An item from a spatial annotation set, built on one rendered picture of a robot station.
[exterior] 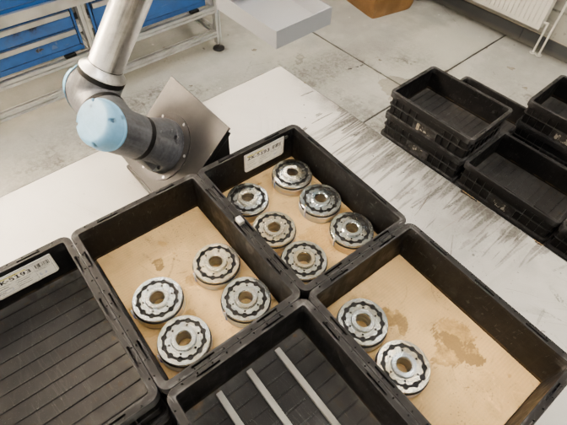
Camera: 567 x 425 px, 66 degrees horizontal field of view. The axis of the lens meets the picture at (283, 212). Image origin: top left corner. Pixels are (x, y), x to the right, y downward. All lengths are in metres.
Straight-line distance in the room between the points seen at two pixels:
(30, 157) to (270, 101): 1.50
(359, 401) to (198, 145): 0.72
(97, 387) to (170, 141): 0.61
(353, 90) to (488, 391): 2.25
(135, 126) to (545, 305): 1.10
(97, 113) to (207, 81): 1.88
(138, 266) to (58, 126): 1.87
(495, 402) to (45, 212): 1.18
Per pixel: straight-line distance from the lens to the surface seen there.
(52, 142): 2.72
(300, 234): 1.04
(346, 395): 0.89
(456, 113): 2.08
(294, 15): 1.37
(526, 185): 2.05
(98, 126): 1.10
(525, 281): 1.30
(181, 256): 1.02
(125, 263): 1.04
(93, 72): 1.18
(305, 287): 0.85
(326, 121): 1.54
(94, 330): 0.98
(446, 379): 0.95
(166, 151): 1.18
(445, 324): 0.99
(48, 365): 0.98
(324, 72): 3.04
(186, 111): 1.23
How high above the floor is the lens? 1.67
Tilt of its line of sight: 51 degrees down
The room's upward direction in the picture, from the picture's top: 3 degrees clockwise
